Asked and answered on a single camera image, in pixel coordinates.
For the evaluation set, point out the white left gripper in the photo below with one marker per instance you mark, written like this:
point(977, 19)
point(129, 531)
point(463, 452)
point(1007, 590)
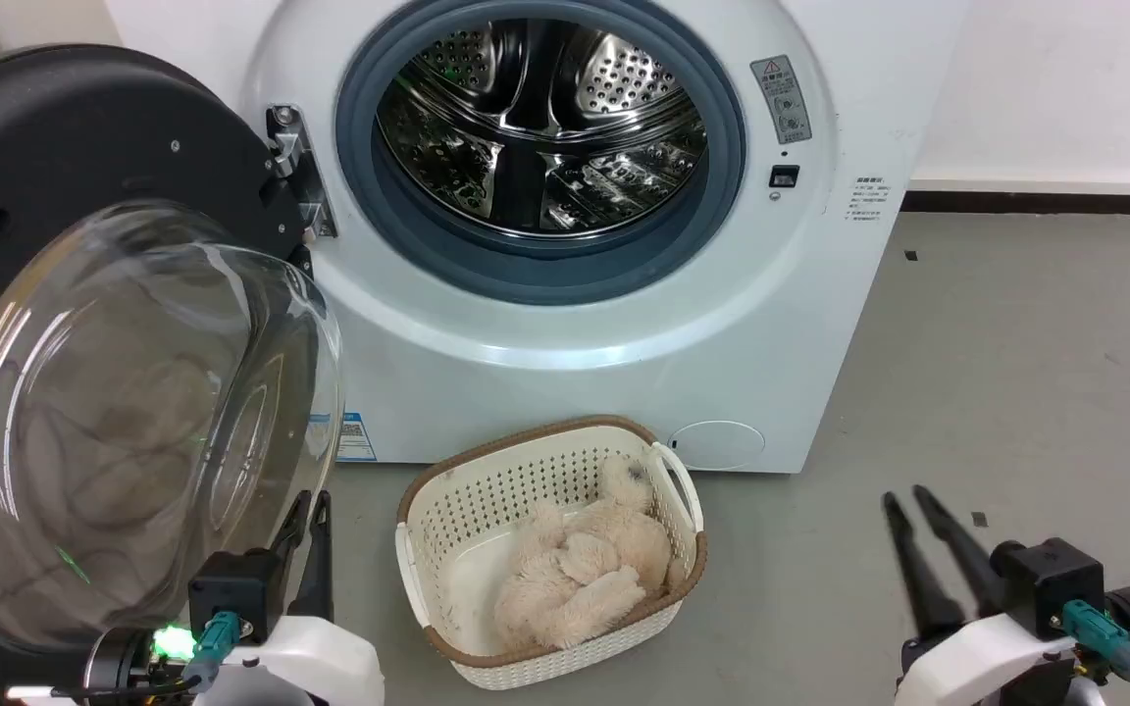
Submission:
point(315, 662)

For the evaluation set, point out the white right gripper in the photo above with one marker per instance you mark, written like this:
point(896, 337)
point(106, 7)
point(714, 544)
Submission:
point(987, 662)

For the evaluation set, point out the black round door glass bowl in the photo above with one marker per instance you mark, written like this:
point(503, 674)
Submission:
point(84, 294)

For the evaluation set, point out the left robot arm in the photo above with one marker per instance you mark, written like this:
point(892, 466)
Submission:
point(128, 667)

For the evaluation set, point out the white front-load washing machine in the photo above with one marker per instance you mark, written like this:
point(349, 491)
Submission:
point(545, 363)

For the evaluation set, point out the metal door hinge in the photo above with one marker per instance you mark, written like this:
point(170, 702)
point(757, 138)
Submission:
point(298, 167)

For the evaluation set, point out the blue white energy label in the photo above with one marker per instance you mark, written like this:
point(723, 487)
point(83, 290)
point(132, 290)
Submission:
point(354, 437)

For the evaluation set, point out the white brown-rimmed laundry basket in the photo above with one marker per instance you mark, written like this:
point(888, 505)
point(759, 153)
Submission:
point(457, 510)

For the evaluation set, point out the round white filter cover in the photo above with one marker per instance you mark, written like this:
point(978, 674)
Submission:
point(717, 444)

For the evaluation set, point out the beige fluffy plush toy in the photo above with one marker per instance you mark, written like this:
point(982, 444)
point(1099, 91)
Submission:
point(580, 574)

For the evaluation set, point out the small printed text sticker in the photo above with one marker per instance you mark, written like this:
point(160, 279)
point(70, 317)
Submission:
point(864, 199)

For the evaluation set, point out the grey warning sticker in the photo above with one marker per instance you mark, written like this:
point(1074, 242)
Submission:
point(782, 98)

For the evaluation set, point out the stainless steel perforated drum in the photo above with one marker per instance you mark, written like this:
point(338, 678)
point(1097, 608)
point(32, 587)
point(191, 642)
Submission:
point(540, 123)

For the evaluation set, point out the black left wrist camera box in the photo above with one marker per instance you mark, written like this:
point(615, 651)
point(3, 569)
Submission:
point(231, 588)

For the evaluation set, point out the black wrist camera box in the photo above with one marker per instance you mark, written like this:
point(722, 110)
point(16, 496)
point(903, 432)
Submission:
point(231, 588)
point(1046, 583)

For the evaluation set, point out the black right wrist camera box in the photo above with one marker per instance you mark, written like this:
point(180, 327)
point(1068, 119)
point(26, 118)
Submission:
point(1046, 583)

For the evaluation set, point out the dark wall baseboard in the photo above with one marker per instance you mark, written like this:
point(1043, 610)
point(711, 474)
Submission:
point(1046, 203)

